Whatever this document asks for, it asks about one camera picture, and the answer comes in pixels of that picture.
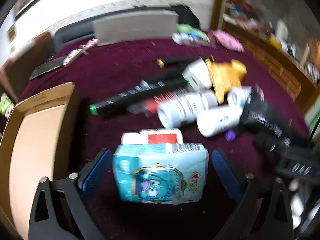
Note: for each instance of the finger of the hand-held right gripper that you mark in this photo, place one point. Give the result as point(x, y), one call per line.
point(262, 115)

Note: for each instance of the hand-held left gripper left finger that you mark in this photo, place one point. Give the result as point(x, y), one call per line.
point(96, 170)

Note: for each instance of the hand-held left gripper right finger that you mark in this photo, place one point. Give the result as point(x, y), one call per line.
point(225, 172)

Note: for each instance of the white bottle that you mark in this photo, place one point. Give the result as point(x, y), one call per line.
point(180, 110)
point(237, 96)
point(217, 121)

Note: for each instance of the blue cartoon tissue pack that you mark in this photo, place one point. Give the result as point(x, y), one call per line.
point(160, 175)

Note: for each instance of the cardboard box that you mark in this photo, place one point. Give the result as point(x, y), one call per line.
point(37, 142)

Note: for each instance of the black tube with gold cap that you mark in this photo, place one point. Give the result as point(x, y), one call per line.
point(182, 61)

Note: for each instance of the person's right hand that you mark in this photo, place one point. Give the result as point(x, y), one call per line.
point(297, 205)

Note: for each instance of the small purple object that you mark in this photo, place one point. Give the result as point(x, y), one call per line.
point(231, 135)

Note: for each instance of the white and red box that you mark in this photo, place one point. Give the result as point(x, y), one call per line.
point(135, 137)

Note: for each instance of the yellow foil bag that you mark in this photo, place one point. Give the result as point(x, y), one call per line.
point(222, 82)

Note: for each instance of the wooden brick-pattern counter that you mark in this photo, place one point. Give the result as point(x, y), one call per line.
point(275, 62)

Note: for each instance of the pink patterned cloth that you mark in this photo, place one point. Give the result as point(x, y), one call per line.
point(228, 40)

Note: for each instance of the clear case with red insert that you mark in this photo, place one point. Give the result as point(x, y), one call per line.
point(151, 105)

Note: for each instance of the clear pen packet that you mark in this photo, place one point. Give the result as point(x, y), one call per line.
point(201, 41)

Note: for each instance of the white charger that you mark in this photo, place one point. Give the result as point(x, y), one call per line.
point(180, 38)

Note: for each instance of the black phone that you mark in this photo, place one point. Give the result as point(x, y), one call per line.
point(47, 68)

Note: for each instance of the green cloth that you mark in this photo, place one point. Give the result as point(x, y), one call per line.
point(186, 27)

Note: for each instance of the brown chair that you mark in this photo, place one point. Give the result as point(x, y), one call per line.
point(17, 62)

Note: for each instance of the black sofa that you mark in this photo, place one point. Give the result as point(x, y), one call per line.
point(70, 33)

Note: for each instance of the grey shoe box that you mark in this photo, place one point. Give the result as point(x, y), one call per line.
point(135, 27)

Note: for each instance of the wooden door frame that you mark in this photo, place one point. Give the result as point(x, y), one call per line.
point(220, 2)

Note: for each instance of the wall switch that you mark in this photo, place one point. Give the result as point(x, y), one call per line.
point(11, 33)

